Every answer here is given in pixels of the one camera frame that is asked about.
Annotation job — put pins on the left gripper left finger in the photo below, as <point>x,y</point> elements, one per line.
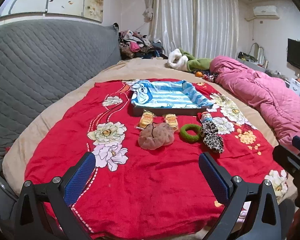
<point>31,220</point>

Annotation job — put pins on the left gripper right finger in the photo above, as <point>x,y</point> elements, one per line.
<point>250,210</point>

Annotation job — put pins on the leopard print scrunchie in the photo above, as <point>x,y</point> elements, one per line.
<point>210,137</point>

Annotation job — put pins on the red blue egg toy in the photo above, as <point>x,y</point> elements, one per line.
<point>204,116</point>

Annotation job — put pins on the beige mesh scrunchie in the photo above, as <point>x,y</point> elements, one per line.
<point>155,136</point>

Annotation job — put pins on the rice cracker packet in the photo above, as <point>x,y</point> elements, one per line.
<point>171,120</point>
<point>145,120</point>

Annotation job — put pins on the pink quilted duvet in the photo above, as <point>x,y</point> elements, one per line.
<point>277,104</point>

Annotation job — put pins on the beige bed sheet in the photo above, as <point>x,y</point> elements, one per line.
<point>77,92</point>

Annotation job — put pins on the red floral blanket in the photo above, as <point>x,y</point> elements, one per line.
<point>246,153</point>

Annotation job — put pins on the dark rectangular tray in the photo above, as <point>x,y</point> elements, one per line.
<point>138,111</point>

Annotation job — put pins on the black television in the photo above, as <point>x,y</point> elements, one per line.
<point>293,53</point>

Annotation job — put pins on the blue striped cartoon towel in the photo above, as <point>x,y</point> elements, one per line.
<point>168,94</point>

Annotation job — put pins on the vanity mirror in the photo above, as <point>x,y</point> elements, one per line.
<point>257,53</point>

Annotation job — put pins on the orange fruit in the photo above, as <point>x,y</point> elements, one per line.
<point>198,74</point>

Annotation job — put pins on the green white plush garment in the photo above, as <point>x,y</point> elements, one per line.
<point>186,62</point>

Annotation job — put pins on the white air conditioner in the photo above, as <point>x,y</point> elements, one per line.
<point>266,11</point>

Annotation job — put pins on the grey quilted headboard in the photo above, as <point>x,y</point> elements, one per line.
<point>43,60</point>

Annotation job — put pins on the white striped curtain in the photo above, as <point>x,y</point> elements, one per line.
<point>204,28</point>

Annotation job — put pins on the pile of clothes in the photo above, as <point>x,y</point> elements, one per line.
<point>132,45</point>

